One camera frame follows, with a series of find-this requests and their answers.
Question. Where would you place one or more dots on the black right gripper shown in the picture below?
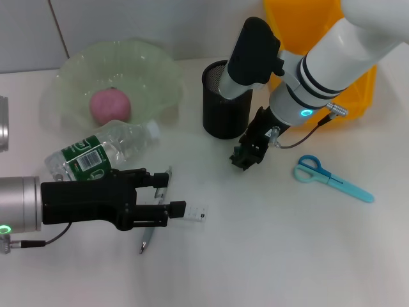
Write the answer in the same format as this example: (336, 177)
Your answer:
(262, 131)

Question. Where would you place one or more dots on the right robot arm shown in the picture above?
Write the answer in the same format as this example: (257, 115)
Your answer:
(335, 57)

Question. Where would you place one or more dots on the clear plastic ruler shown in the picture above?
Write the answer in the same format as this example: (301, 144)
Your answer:
(196, 212)

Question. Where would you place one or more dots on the silver ballpoint pen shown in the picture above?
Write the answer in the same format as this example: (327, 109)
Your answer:
(147, 238)

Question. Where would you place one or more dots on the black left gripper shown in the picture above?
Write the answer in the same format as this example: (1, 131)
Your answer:
(86, 201)

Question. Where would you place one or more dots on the translucent green fruit plate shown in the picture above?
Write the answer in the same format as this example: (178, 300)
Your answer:
(128, 64)

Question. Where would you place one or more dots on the black mesh pen holder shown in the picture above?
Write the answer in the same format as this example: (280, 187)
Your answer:
(223, 121)

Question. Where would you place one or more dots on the pink peach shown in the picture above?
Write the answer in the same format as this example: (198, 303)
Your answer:
(110, 105)

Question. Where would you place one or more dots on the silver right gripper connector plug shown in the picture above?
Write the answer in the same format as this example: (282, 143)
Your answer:
(337, 109)

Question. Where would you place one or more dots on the yellow plastic bin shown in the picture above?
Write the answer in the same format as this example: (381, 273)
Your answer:
(294, 32)

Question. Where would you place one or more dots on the blue plastic scissors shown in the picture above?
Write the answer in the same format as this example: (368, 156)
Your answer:
(306, 171)

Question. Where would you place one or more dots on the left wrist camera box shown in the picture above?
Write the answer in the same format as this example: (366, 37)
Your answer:
(4, 246)

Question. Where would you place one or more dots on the clear green-label water bottle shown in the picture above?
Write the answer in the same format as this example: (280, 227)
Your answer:
(89, 153)

